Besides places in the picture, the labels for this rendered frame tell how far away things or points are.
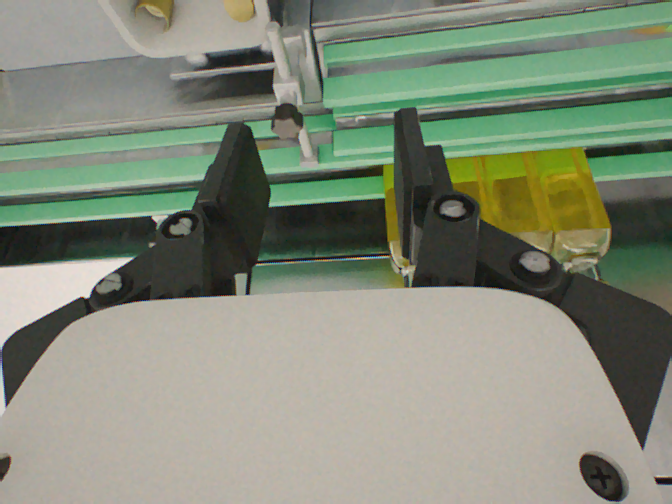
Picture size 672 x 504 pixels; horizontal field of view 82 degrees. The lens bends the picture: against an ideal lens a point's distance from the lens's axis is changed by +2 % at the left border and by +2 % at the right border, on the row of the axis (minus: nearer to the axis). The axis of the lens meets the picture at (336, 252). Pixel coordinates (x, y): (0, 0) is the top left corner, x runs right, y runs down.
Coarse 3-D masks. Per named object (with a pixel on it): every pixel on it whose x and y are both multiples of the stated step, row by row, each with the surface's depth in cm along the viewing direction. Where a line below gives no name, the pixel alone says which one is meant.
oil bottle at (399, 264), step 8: (384, 168) 46; (392, 168) 45; (384, 176) 46; (392, 176) 45; (384, 184) 45; (392, 184) 44; (384, 192) 46; (392, 192) 44; (392, 200) 44; (392, 208) 43; (392, 216) 43; (392, 224) 42; (392, 232) 42; (392, 240) 41; (392, 248) 41; (400, 248) 41; (392, 256) 42; (400, 256) 41; (392, 264) 43; (400, 264) 41; (408, 264) 41; (400, 272) 43
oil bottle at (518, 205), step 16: (496, 160) 44; (512, 160) 44; (528, 160) 43; (496, 176) 43; (512, 176) 43; (528, 176) 42; (496, 192) 42; (512, 192) 42; (528, 192) 42; (496, 208) 42; (512, 208) 41; (528, 208) 41; (544, 208) 41; (496, 224) 41; (512, 224) 40; (528, 224) 40; (544, 224) 40; (528, 240) 39; (544, 240) 39
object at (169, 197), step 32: (608, 160) 49; (640, 160) 49; (64, 192) 59; (96, 192) 58; (128, 192) 57; (160, 192) 57; (192, 192) 55; (288, 192) 53; (320, 192) 53; (352, 192) 52; (0, 224) 58
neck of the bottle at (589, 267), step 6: (570, 264) 40; (576, 264) 40; (582, 264) 39; (588, 264) 39; (594, 264) 39; (570, 270) 40; (576, 270) 40; (582, 270) 39; (588, 270) 39; (594, 270) 39; (588, 276) 39; (594, 276) 39; (600, 276) 39
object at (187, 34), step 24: (120, 0) 42; (192, 0) 47; (216, 0) 47; (264, 0) 40; (120, 24) 42; (144, 24) 46; (192, 24) 46; (216, 24) 46; (240, 24) 45; (264, 24) 42; (144, 48) 45; (168, 48) 45; (192, 48) 45; (216, 48) 45; (240, 48) 45
